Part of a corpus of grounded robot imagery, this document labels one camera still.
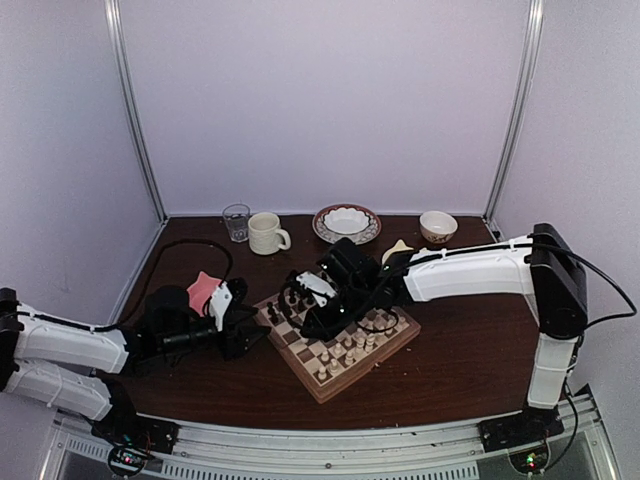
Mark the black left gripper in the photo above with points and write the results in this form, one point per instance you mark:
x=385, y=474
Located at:
x=235, y=345

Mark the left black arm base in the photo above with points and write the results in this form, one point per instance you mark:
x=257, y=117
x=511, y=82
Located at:
x=144, y=434

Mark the white scalloped bowl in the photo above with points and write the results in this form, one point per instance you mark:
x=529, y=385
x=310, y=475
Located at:
x=346, y=221

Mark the front aluminium rail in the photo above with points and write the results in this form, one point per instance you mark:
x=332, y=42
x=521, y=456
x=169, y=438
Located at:
x=453, y=450

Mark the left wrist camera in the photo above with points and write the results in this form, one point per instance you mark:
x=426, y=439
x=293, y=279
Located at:
x=224, y=301

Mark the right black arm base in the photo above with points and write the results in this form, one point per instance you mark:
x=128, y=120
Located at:
x=528, y=426

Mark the patterned brown rim plate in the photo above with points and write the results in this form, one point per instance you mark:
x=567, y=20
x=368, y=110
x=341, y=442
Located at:
x=369, y=234

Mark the pink cat-ear bowl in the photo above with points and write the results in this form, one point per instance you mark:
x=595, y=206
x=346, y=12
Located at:
x=201, y=290

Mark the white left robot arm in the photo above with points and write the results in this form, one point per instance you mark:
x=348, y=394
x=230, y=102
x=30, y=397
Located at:
x=38, y=349

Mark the white floral small bowl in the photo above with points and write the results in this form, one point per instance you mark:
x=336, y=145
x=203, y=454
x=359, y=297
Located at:
x=437, y=227

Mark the clear drinking glass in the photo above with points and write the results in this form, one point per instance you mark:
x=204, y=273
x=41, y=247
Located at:
x=236, y=217

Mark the left aluminium frame post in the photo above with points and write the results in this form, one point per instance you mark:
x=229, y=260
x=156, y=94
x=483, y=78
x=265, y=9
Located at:
x=117, y=38

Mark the yellow cat-ear bowl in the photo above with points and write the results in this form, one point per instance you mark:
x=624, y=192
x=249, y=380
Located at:
x=400, y=247

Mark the white chess knight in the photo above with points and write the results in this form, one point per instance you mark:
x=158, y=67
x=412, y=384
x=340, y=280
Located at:
x=333, y=366
x=391, y=322

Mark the white chess piece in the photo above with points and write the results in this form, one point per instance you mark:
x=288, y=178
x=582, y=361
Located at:
x=381, y=336

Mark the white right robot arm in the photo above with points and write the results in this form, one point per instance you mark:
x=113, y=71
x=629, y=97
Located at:
x=540, y=265

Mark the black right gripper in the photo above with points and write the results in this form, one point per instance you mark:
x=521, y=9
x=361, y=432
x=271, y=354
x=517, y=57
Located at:
x=326, y=332

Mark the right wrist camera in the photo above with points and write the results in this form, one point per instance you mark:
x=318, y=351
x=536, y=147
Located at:
x=312, y=286

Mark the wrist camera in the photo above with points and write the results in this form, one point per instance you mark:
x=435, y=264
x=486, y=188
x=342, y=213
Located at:
x=224, y=301
x=312, y=286

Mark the wooden chess board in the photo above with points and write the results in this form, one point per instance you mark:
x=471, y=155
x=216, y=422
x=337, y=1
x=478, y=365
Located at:
x=304, y=359

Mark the white chess queen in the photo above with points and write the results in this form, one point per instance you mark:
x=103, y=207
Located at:
x=359, y=349

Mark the cream ribbed mug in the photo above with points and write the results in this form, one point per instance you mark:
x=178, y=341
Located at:
x=266, y=237

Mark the right aluminium frame post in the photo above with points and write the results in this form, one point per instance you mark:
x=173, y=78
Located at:
x=527, y=68

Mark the black chess piece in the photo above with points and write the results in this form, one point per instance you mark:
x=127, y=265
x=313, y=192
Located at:
x=273, y=315

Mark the aluminium frame post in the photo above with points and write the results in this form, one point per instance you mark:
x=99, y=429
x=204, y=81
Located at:
x=117, y=38
x=527, y=68

